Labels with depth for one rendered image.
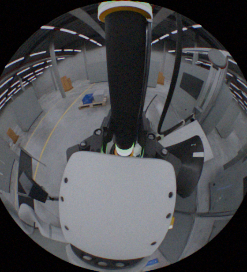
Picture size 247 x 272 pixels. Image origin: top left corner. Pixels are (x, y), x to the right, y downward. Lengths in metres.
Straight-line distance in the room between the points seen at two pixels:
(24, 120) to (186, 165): 6.42
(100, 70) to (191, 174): 7.49
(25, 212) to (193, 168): 0.80
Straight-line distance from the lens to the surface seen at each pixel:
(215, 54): 0.80
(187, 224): 1.08
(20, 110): 6.28
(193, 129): 0.55
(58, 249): 2.14
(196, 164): 0.22
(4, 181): 6.52
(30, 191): 0.72
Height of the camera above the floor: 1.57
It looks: 53 degrees down
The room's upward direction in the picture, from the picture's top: 1 degrees counter-clockwise
